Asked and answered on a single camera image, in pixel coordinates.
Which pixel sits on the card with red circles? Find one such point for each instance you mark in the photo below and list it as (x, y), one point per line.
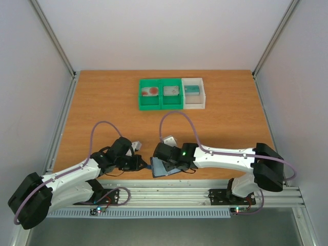
(149, 91)

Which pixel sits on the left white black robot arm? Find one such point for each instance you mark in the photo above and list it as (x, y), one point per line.
(37, 196)

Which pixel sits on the grey white card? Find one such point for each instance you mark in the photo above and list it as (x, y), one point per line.
(171, 90)

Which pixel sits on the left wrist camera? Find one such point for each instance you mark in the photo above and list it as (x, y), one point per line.
(136, 145)

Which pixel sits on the teal card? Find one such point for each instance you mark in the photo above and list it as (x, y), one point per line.
(191, 90)

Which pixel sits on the grey slotted cable duct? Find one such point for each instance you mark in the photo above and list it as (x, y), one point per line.
(138, 213)

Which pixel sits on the aluminium front rail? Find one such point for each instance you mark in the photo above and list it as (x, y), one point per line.
(193, 193)

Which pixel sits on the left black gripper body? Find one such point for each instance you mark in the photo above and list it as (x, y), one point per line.
(129, 166)

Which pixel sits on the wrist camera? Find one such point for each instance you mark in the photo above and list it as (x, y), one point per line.
(170, 141)
(136, 145)

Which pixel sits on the aluminium frame post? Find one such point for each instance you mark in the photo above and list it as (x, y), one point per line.
(276, 35)
(49, 30)

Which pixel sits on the right controller board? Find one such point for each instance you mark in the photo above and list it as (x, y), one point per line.
(239, 210)

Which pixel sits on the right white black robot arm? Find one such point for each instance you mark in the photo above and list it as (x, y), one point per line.
(262, 166)

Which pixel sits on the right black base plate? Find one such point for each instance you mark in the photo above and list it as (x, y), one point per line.
(225, 197)

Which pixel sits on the controller board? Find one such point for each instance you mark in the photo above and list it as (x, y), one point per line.
(239, 210)
(98, 211)

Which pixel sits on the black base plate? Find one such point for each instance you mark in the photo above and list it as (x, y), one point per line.
(225, 197)
(112, 196)

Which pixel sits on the green bin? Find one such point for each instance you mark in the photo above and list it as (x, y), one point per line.
(149, 103)
(172, 102)

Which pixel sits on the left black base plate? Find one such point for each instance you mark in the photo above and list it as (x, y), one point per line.
(112, 196)

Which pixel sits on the middle green bin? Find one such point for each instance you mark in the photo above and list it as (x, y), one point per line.
(172, 102)

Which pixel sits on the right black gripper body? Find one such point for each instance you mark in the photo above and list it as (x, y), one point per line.
(159, 152)

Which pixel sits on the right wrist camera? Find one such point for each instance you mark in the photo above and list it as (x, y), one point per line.
(170, 141)

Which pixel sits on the left green bin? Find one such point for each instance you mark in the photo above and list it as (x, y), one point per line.
(149, 103)

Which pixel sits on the right aluminium frame post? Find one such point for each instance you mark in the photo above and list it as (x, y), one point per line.
(276, 35)

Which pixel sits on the blue leather card holder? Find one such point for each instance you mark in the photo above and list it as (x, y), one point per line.
(160, 168)

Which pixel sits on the left aluminium frame post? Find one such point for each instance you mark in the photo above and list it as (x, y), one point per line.
(49, 30)

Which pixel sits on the left controller board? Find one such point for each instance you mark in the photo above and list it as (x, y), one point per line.
(98, 211)

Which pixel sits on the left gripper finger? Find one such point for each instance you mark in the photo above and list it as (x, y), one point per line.
(142, 167)
(143, 163)

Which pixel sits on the white bin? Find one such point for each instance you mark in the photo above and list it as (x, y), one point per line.
(194, 96)

